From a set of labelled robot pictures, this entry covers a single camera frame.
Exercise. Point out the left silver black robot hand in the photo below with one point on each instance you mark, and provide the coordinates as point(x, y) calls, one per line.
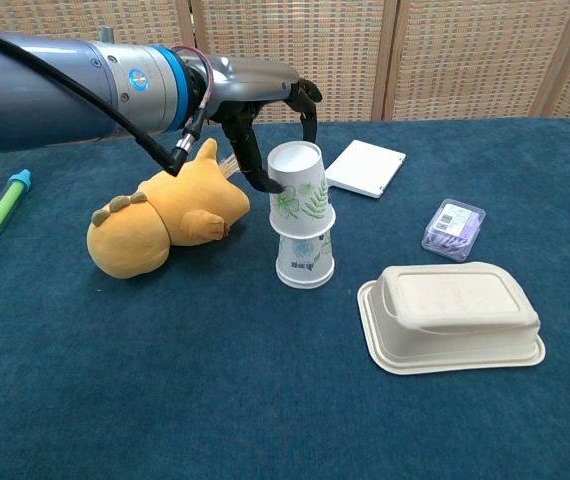
point(250, 82)

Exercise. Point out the white cup green leaf print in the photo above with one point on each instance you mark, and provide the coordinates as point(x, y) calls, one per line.
point(300, 200)

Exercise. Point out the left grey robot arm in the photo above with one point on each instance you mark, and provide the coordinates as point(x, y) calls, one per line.
point(65, 95)

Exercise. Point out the yellow plush toy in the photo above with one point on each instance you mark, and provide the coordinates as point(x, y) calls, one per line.
point(175, 220)

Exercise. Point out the white cup blue flower print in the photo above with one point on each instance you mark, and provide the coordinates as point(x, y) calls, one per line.
point(305, 260)

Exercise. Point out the white flat box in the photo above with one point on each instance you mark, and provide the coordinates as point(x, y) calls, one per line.
point(365, 170)

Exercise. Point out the woven bamboo folding screen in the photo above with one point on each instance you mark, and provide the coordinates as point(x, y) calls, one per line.
point(440, 55)

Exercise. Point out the clear box purple contents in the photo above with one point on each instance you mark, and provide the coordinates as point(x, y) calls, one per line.
point(454, 230)

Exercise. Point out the blue table mat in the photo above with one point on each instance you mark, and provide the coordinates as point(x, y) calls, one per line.
point(215, 375)

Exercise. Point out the beige pulp food container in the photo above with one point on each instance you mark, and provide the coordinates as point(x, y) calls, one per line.
point(450, 315)

